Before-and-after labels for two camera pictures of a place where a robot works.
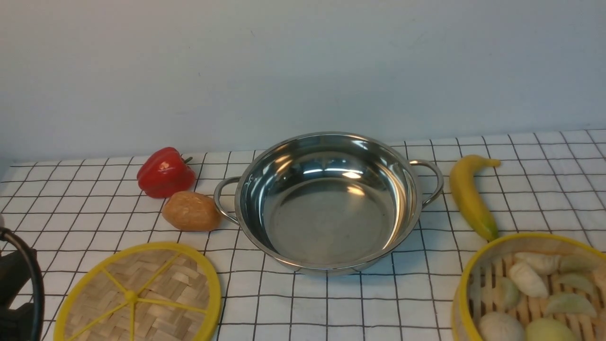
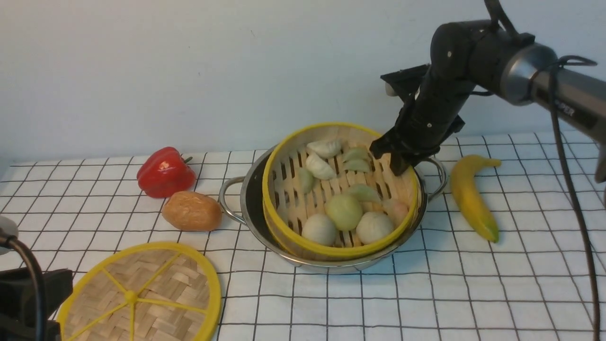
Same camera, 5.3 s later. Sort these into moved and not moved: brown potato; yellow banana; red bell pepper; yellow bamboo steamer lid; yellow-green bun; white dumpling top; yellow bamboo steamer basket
Moved: yellow-green bun; yellow bamboo steamer basket; white dumpling top
Not moved: yellow bamboo steamer lid; red bell pepper; brown potato; yellow banana
